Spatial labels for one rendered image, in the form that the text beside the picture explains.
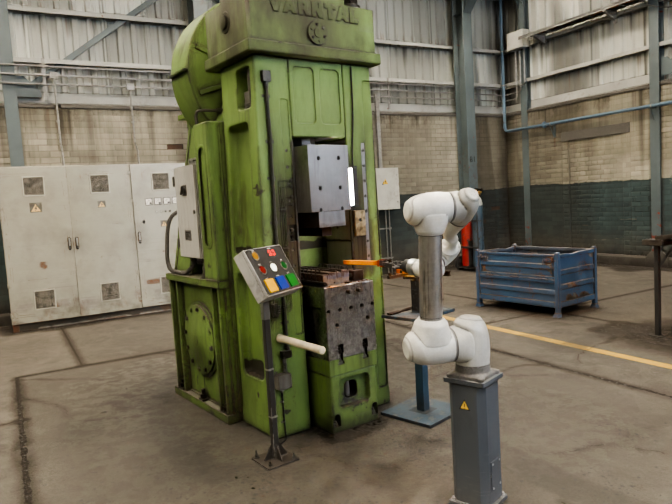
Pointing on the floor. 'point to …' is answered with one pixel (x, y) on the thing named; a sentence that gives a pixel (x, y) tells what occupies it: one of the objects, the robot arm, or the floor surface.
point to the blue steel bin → (537, 276)
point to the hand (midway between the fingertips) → (385, 263)
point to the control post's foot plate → (274, 458)
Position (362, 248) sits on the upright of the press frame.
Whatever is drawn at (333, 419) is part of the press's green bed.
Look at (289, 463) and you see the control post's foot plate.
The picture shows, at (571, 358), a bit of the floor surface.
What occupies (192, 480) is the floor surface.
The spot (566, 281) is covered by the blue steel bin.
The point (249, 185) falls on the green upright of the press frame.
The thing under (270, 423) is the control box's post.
